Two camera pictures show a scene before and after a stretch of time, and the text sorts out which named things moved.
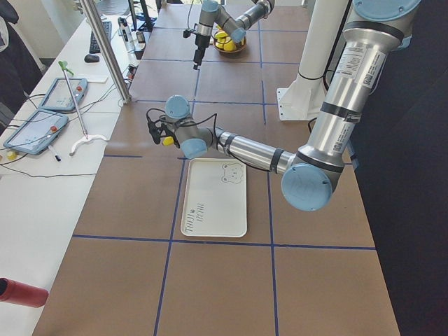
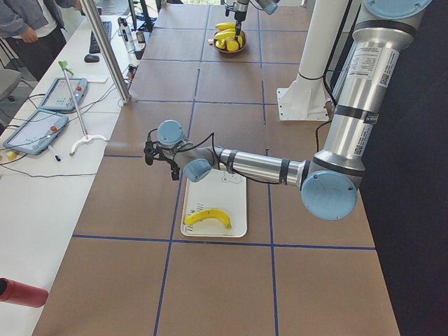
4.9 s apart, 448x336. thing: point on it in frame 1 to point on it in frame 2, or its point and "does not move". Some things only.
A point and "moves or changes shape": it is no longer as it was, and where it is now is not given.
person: x=19 y=69 to x=33 y=31
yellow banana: x=221 y=34 does not move
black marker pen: x=57 y=156 does not move
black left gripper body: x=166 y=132 to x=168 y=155
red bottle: x=16 y=292 does not move
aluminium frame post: x=108 y=50 does not move
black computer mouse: x=91 y=58 does not move
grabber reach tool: x=64 y=64 does not move
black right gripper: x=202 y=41 to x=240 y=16
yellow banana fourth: x=220 y=44 does not move
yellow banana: x=168 y=141 moves or changes shape
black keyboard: x=94 y=45 does not move
